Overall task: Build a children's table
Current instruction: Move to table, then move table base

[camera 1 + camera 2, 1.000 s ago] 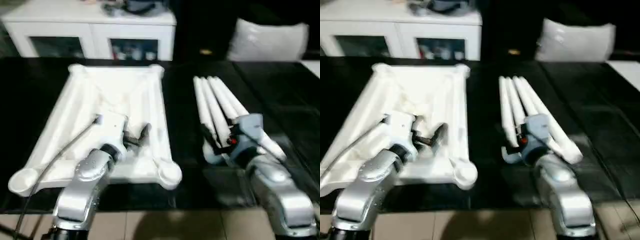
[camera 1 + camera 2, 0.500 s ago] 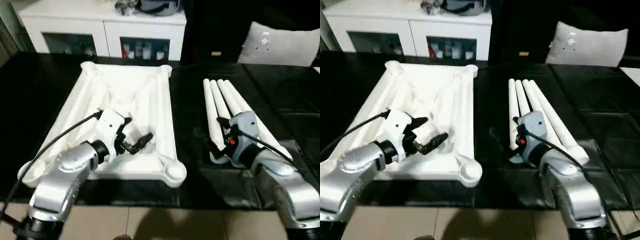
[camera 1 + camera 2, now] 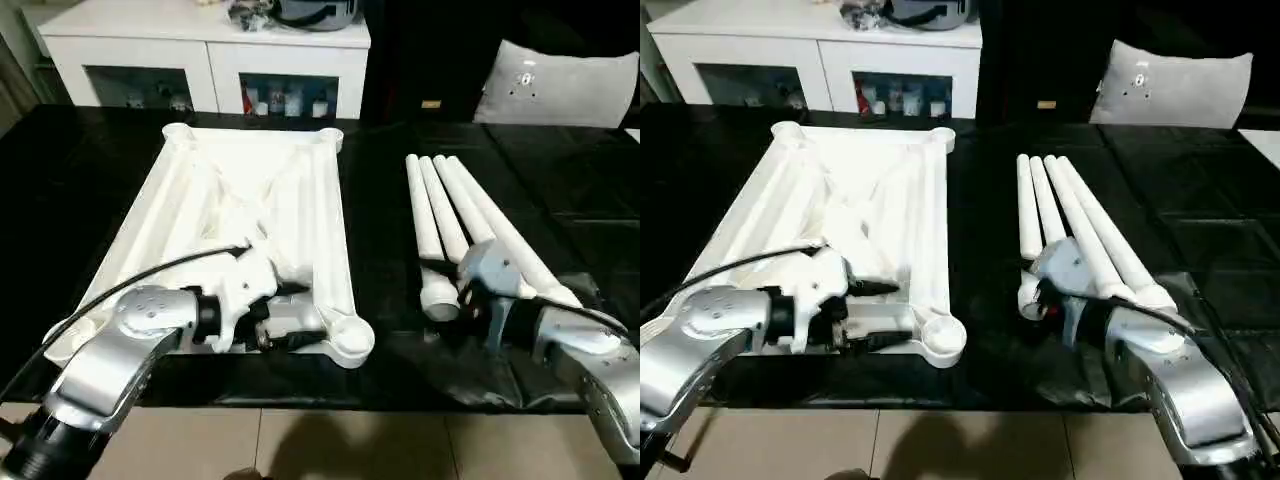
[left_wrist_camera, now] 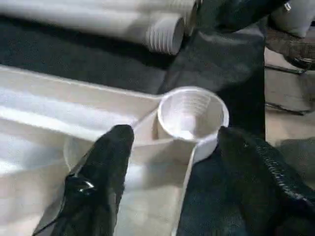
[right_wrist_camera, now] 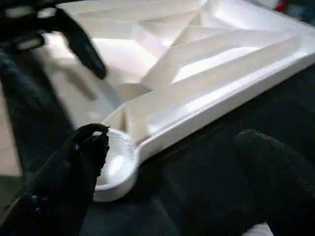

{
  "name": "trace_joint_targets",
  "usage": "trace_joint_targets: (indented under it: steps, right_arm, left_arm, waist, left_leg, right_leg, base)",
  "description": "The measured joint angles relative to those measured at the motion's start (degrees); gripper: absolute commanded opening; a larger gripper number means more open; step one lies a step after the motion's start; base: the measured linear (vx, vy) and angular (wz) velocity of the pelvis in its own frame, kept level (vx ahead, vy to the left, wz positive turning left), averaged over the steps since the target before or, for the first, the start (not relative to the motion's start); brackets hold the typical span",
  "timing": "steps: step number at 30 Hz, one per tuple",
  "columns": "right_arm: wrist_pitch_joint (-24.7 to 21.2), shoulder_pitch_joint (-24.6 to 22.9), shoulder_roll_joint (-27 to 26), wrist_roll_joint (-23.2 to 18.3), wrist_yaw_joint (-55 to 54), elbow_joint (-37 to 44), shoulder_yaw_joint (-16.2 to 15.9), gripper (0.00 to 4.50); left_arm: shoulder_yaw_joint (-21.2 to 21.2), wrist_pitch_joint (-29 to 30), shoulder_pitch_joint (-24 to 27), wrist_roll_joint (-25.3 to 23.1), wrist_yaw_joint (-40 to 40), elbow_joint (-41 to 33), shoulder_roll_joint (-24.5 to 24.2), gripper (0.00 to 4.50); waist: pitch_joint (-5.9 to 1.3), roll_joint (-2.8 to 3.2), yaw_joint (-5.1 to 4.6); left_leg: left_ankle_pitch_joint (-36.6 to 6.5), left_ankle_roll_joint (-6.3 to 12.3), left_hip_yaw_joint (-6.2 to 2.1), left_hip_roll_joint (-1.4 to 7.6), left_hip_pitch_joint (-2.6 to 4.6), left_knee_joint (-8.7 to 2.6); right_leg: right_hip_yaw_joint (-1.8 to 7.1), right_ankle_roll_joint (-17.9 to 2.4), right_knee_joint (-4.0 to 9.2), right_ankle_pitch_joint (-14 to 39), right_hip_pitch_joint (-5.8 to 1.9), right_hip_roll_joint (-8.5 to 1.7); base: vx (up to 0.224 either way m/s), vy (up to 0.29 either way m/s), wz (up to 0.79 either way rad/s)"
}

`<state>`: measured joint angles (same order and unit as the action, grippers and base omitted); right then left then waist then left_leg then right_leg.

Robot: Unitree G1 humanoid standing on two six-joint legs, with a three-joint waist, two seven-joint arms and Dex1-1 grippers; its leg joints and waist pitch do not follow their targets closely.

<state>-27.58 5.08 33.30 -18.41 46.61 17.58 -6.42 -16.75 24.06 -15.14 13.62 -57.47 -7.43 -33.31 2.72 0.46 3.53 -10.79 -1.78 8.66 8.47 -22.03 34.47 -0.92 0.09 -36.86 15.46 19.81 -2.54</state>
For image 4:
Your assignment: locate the black work mat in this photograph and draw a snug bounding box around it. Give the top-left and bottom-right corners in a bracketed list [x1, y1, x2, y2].
[0, 0, 315, 236]

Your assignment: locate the white plastic table leg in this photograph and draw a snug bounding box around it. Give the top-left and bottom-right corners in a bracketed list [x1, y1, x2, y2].
[0, 7, 186, 55]
[0, 0, 201, 35]

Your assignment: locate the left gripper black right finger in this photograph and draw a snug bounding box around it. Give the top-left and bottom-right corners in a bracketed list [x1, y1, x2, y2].
[218, 126, 315, 236]

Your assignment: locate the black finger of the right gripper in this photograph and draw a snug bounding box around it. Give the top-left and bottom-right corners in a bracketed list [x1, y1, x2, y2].
[196, 0, 288, 31]

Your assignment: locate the white plastic table top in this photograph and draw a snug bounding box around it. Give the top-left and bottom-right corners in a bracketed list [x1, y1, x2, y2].
[0, 65, 230, 236]

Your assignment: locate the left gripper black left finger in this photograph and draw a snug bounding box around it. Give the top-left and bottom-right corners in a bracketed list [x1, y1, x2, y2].
[34, 124, 135, 236]

